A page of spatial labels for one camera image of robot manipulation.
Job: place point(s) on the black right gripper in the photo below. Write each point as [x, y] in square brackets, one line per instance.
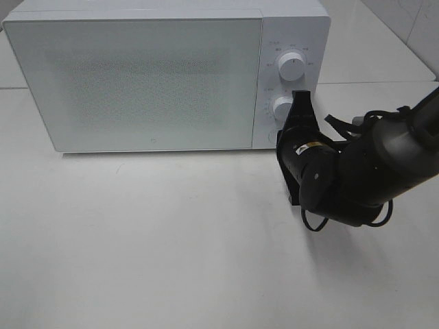
[298, 142]

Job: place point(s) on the white dial knob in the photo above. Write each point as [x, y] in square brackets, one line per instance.
[291, 66]
[281, 107]

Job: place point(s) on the round white door button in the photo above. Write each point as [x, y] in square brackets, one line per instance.
[272, 137]

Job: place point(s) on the white microwave door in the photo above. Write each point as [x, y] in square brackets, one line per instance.
[141, 85]

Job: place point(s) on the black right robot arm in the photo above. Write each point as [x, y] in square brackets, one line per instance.
[380, 156]

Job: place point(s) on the white microwave oven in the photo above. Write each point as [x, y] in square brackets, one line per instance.
[301, 26]

